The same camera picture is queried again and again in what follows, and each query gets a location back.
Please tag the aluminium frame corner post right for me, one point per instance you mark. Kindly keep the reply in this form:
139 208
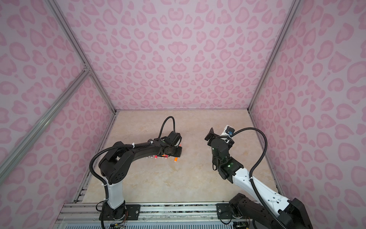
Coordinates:
289 20

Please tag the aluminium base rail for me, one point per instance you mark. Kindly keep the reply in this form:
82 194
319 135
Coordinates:
169 215

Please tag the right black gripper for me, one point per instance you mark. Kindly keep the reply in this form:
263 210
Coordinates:
210 134

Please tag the aluminium frame strut left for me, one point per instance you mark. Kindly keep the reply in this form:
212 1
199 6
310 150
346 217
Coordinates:
18 152

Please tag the aluminium frame corner post left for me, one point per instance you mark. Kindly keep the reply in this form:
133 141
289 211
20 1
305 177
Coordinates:
61 20

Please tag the aluminium frame corner post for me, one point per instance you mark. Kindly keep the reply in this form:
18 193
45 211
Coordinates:
61 20
289 20

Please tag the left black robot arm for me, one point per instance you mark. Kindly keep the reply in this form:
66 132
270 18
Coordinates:
111 166

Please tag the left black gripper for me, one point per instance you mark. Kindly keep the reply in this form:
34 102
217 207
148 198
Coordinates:
179 153

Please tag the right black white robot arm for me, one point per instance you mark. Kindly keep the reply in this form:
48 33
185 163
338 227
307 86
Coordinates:
268 208

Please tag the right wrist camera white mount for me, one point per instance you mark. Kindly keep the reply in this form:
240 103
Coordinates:
228 132

